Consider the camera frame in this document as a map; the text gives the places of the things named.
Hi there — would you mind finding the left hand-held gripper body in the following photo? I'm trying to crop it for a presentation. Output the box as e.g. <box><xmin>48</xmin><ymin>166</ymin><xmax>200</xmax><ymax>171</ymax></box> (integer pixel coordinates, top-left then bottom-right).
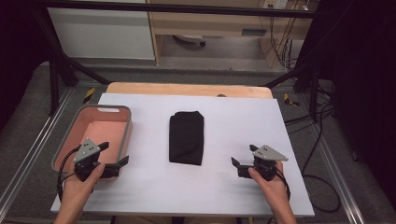
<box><xmin>73</xmin><ymin>138</ymin><xmax>121</xmax><ymax>183</ymax></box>

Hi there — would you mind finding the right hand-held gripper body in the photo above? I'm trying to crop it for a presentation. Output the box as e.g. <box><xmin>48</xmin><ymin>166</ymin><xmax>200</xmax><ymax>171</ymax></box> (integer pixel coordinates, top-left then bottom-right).
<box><xmin>237</xmin><ymin>144</ymin><xmax>289</xmax><ymax>182</ymax></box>

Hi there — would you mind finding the pink bin with grey rim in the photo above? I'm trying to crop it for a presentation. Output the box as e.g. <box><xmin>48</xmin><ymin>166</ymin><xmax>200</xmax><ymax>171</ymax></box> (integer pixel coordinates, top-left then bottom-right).
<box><xmin>50</xmin><ymin>105</ymin><xmax>134</xmax><ymax>180</ymax></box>

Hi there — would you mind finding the black cloth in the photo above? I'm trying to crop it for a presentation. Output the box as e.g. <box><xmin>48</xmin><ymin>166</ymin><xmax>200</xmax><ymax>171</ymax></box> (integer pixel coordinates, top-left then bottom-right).
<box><xmin>168</xmin><ymin>110</ymin><xmax>205</xmax><ymax>166</ymax></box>

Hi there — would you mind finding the person's right hand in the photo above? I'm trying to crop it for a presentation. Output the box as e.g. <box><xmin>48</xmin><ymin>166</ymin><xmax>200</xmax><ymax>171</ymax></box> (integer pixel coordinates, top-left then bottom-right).
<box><xmin>247</xmin><ymin>161</ymin><xmax>290</xmax><ymax>206</ymax></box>

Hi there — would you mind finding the person's left hand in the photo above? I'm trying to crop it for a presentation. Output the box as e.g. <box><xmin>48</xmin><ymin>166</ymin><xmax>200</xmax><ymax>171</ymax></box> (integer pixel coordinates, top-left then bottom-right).
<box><xmin>62</xmin><ymin>162</ymin><xmax>106</xmax><ymax>204</ymax></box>

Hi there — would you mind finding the yellow black tape strip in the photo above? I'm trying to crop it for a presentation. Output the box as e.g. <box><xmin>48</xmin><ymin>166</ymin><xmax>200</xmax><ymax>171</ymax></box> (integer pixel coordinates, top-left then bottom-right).
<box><xmin>283</xmin><ymin>92</ymin><xmax>301</xmax><ymax>107</ymax></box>
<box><xmin>82</xmin><ymin>87</ymin><xmax>96</xmax><ymax>105</ymax></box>

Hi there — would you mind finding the white board sheet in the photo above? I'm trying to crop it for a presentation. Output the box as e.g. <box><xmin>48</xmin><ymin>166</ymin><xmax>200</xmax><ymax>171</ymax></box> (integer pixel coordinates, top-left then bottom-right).
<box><xmin>50</xmin><ymin>92</ymin><xmax>316</xmax><ymax>217</ymax></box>

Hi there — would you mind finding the black metal stand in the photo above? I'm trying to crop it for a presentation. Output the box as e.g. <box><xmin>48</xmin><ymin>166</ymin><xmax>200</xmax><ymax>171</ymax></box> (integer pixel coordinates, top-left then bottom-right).
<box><xmin>262</xmin><ymin>55</ymin><xmax>322</xmax><ymax>123</ymax></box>
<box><xmin>33</xmin><ymin>8</ymin><xmax>112</xmax><ymax>118</ymax></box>

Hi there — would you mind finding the white cabinet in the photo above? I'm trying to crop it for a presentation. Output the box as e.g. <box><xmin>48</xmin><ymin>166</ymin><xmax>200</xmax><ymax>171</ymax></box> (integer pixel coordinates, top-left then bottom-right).
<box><xmin>47</xmin><ymin>7</ymin><xmax>156</xmax><ymax>61</ymax></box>

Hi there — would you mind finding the dark curtain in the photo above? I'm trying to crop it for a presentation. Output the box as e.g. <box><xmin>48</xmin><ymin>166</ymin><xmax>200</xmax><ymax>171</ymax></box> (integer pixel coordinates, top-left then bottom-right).
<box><xmin>311</xmin><ymin>0</ymin><xmax>396</xmax><ymax>203</ymax></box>
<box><xmin>0</xmin><ymin>0</ymin><xmax>51</xmax><ymax>132</ymax></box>

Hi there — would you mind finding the office chair base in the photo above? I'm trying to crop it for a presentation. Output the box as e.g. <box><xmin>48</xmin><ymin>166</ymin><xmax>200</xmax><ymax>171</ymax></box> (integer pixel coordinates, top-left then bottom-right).
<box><xmin>172</xmin><ymin>34</ymin><xmax>207</xmax><ymax>49</ymax></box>

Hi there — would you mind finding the light wooden desk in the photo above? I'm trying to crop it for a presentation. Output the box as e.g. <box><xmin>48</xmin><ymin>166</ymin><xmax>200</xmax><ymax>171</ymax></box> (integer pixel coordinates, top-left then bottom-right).
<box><xmin>146</xmin><ymin>0</ymin><xmax>320</xmax><ymax>68</ymax></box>

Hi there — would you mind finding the white power strip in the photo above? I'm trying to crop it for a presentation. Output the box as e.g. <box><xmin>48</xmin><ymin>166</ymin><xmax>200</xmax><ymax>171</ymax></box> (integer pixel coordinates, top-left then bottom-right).
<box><xmin>262</xmin><ymin>0</ymin><xmax>289</xmax><ymax>10</ymax></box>

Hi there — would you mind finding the left hand-held gripper black cable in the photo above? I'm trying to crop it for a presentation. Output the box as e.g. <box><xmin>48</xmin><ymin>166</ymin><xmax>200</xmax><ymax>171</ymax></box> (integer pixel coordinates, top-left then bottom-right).
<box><xmin>56</xmin><ymin>146</ymin><xmax>82</xmax><ymax>202</ymax></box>

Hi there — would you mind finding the hand-held gripper black cable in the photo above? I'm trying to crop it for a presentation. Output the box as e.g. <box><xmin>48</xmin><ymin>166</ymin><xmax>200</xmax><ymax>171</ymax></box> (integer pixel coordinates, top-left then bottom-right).
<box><xmin>56</xmin><ymin>146</ymin><xmax>82</xmax><ymax>202</ymax></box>
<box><xmin>274</xmin><ymin>169</ymin><xmax>292</xmax><ymax>201</ymax></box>

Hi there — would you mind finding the right hand-held gripper black cable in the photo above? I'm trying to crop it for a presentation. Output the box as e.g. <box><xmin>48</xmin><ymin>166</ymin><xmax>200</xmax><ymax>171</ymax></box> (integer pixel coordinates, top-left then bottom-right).
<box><xmin>274</xmin><ymin>169</ymin><xmax>292</xmax><ymax>201</ymax></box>

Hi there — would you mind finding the aluminium floor rail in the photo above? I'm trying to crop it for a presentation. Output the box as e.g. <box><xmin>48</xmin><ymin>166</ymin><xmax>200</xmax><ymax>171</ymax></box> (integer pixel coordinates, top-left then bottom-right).
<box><xmin>0</xmin><ymin>88</ymin><xmax>75</xmax><ymax>213</ymax></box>
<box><xmin>311</xmin><ymin>124</ymin><xmax>366</xmax><ymax>224</ymax></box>

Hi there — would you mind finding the black floor cable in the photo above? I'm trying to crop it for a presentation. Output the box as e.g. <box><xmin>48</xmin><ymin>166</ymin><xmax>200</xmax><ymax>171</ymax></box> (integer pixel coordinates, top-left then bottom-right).
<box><xmin>284</xmin><ymin>102</ymin><xmax>342</xmax><ymax>215</ymax></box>

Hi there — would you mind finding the hanging cable bundle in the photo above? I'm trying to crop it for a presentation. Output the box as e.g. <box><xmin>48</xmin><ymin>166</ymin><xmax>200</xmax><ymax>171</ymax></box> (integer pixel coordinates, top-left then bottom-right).
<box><xmin>269</xmin><ymin>15</ymin><xmax>301</xmax><ymax>71</ymax></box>

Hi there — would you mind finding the black horizontal frame bar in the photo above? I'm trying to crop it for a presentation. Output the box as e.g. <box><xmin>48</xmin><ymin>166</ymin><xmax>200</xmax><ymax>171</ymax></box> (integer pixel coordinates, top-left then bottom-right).
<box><xmin>31</xmin><ymin>0</ymin><xmax>331</xmax><ymax>20</ymax></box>

